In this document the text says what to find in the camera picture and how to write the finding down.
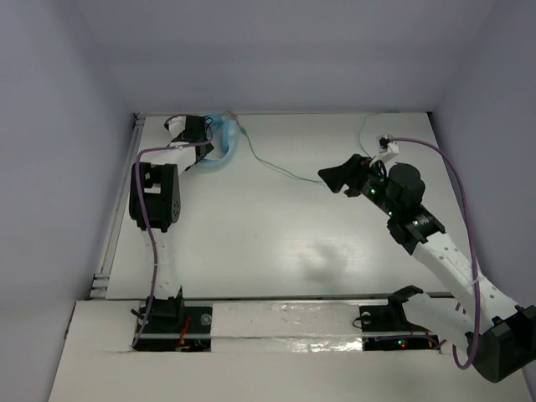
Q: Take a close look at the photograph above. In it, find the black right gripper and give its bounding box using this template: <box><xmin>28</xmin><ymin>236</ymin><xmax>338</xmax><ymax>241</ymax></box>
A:
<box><xmin>317</xmin><ymin>154</ymin><xmax>399</xmax><ymax>218</ymax></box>

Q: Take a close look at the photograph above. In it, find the green headphone cable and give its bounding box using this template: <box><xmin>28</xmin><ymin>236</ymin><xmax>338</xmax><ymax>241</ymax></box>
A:
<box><xmin>225</xmin><ymin>109</ymin><xmax>399</xmax><ymax>185</ymax></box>

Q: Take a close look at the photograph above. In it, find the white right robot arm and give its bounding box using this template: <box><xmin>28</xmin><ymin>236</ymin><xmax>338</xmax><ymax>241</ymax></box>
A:
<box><xmin>318</xmin><ymin>154</ymin><xmax>535</xmax><ymax>383</ymax></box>

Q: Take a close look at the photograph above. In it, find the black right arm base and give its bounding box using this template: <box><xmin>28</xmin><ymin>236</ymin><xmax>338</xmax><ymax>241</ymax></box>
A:
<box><xmin>352</xmin><ymin>286</ymin><xmax>445</xmax><ymax>352</ymax></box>

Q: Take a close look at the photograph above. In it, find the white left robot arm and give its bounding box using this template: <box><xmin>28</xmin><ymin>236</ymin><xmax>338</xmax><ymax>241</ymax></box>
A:
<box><xmin>129</xmin><ymin>115</ymin><xmax>214</xmax><ymax>300</ymax></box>

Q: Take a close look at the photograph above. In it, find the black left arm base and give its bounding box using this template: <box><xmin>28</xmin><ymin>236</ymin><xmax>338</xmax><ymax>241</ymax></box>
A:
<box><xmin>131</xmin><ymin>289</ymin><xmax>213</xmax><ymax>353</ymax></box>

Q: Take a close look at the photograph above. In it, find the white front platform board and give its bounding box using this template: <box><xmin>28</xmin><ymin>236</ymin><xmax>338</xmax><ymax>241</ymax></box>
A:
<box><xmin>50</xmin><ymin>301</ymin><xmax>530</xmax><ymax>401</ymax></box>

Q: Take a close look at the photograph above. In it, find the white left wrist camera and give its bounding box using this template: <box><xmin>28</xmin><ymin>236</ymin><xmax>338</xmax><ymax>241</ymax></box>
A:
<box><xmin>163</xmin><ymin>116</ymin><xmax>186</xmax><ymax>138</ymax></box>

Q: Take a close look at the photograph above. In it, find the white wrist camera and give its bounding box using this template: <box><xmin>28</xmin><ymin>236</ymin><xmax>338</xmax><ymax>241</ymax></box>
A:
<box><xmin>163</xmin><ymin>116</ymin><xmax>186</xmax><ymax>138</ymax></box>
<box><xmin>370</xmin><ymin>135</ymin><xmax>399</xmax><ymax>166</ymax></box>

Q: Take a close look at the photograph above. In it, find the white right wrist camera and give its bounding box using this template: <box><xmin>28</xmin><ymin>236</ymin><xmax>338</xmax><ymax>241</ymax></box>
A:
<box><xmin>370</xmin><ymin>135</ymin><xmax>399</xmax><ymax>166</ymax></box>

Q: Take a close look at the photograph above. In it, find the aluminium rail left side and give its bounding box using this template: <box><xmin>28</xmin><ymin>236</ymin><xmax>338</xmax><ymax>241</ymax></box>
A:
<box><xmin>86</xmin><ymin>113</ymin><xmax>146</xmax><ymax>300</ymax></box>

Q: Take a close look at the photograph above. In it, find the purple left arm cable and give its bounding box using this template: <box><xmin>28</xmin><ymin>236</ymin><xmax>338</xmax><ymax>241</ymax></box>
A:
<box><xmin>132</xmin><ymin>116</ymin><xmax>214</xmax><ymax>348</ymax></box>

